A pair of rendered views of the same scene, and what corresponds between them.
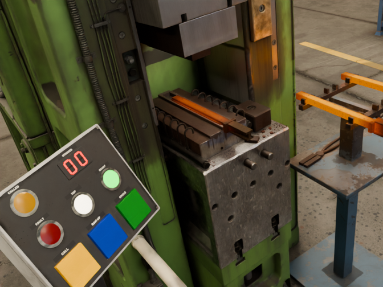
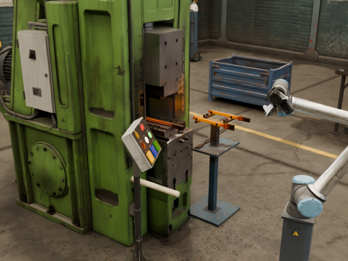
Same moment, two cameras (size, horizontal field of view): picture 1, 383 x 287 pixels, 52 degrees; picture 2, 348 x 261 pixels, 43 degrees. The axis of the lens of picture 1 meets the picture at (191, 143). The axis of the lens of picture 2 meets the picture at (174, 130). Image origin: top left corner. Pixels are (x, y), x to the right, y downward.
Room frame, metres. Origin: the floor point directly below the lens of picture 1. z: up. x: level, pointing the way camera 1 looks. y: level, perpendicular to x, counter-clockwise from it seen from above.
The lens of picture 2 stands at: (-1.93, 1.33, 2.25)
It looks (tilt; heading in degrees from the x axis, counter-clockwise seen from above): 21 degrees down; 334
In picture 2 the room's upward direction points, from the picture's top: straight up
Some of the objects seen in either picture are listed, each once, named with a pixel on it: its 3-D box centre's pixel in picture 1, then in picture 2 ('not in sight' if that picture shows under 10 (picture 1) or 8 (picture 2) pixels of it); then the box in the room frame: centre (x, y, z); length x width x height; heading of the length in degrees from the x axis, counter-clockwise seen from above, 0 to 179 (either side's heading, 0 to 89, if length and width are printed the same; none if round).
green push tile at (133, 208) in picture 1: (133, 208); (156, 145); (0.78, 0.17, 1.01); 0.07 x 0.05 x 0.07; 145
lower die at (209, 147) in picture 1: (188, 119); (150, 125); (1.30, -0.01, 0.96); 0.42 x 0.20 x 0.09; 30
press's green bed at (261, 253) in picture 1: (220, 246); (155, 197); (1.34, -0.05, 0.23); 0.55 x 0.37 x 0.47; 30
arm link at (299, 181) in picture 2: not in sight; (303, 189); (0.11, -0.64, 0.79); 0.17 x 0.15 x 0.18; 150
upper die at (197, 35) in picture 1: (171, 22); (150, 84); (1.30, -0.01, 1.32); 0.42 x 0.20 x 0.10; 30
